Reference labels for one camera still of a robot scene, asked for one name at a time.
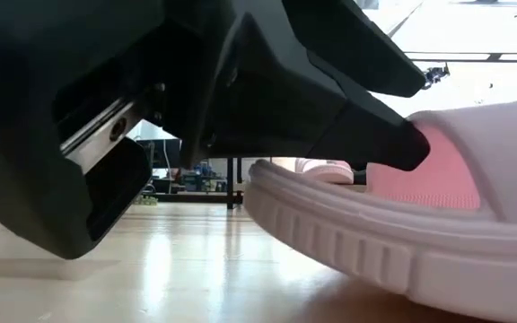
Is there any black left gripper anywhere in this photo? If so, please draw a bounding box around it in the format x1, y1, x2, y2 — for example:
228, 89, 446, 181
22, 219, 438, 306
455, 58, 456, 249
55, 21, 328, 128
0, 0, 295, 261

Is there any black metal shoe rack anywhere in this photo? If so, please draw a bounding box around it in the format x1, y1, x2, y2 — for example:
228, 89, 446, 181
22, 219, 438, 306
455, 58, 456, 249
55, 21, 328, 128
225, 156, 370, 211

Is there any black computer monitor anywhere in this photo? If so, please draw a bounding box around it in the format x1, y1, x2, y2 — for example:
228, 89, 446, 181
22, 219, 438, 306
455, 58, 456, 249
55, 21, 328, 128
135, 137, 183, 170

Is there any small green plant sprig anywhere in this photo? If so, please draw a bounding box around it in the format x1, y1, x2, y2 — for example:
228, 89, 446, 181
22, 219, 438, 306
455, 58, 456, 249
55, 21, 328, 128
131, 195, 159, 207

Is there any black aluminium rig frame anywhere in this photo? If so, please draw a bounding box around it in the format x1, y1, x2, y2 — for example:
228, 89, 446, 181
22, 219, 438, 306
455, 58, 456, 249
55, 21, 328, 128
154, 191, 229, 204

